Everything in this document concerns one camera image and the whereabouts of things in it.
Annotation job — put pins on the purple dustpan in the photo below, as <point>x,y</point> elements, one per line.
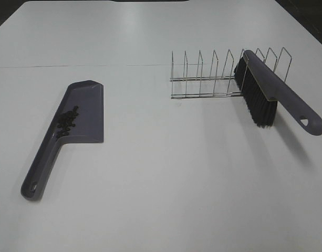
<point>78,119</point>

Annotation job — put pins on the pile of coffee beans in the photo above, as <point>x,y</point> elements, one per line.
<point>66,122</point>

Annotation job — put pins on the purple hand brush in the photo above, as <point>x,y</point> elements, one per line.
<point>263,90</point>

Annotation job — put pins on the chrome wire dish rack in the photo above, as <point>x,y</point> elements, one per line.
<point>211,78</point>

